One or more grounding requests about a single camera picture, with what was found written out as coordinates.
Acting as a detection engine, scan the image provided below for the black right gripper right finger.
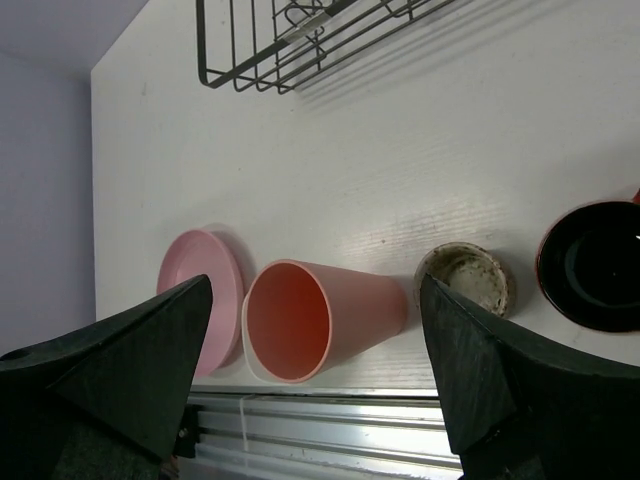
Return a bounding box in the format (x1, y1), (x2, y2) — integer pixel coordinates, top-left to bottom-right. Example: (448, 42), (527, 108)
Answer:
(420, 275), (639, 479)

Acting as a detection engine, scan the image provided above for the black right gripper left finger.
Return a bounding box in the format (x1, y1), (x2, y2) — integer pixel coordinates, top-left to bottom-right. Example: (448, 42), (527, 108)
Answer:
(1, 275), (213, 479)

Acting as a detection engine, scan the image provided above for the speckled ceramic ramekin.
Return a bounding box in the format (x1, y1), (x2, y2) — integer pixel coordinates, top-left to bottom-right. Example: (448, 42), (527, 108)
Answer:
(413, 242), (517, 318)

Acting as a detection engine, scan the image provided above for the orange and black mug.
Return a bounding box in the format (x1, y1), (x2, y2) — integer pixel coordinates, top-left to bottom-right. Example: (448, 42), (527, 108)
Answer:
(536, 195), (639, 333)

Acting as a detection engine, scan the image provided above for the pink plastic cup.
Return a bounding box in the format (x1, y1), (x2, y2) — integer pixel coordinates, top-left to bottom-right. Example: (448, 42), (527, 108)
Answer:
(245, 260), (408, 383)

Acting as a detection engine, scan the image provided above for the white and green bowl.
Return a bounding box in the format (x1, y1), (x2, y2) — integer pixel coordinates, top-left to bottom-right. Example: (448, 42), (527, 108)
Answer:
(241, 296), (278, 384)

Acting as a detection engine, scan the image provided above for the pink plate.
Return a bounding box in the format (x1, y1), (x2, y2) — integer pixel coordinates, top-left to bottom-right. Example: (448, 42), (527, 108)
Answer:
(156, 229), (245, 378)

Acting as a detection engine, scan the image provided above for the aluminium table rail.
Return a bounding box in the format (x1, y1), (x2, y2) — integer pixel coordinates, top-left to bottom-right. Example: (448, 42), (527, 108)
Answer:
(181, 387), (463, 479)

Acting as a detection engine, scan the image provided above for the wire dish rack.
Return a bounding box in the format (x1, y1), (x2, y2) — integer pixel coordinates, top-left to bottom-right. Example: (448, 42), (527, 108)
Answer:
(195, 1), (452, 95)

